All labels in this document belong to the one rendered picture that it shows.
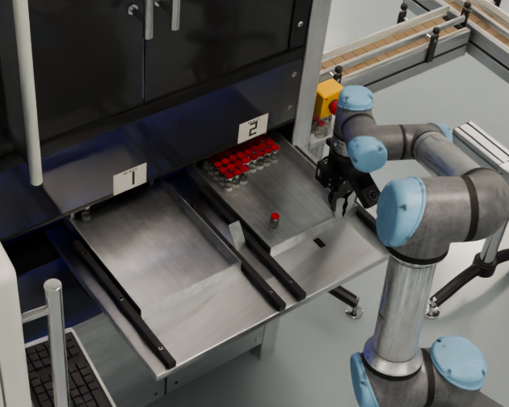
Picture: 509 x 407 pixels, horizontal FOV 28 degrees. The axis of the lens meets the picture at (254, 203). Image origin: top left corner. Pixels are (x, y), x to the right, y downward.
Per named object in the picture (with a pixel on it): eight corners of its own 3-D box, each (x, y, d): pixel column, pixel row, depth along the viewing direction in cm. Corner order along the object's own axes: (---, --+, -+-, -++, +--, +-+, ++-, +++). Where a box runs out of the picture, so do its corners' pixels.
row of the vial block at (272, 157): (216, 182, 247) (216, 168, 244) (274, 157, 255) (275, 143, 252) (220, 187, 246) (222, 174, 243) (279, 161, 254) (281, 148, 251)
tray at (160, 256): (63, 222, 233) (62, 211, 231) (158, 182, 246) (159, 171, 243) (140, 320, 215) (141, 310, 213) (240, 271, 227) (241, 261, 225)
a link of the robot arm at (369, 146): (408, 145, 206) (394, 111, 213) (355, 147, 204) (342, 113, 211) (401, 174, 211) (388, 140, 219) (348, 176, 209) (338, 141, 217)
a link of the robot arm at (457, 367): (483, 416, 204) (500, 376, 195) (419, 421, 202) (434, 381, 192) (465, 367, 212) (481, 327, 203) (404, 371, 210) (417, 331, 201)
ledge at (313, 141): (277, 119, 269) (278, 114, 268) (315, 103, 275) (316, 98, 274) (309, 149, 262) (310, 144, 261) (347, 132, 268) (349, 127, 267)
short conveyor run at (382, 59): (285, 136, 268) (292, 88, 257) (250, 103, 276) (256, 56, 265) (468, 58, 300) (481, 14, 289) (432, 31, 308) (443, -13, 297)
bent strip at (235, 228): (226, 242, 233) (228, 224, 229) (237, 237, 235) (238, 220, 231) (262, 281, 226) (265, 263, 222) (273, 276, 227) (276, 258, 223)
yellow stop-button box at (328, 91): (303, 104, 259) (306, 81, 254) (324, 95, 263) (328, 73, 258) (321, 120, 255) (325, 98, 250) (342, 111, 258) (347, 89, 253)
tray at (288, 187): (186, 171, 249) (186, 161, 247) (269, 136, 261) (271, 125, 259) (269, 258, 231) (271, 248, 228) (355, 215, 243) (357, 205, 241)
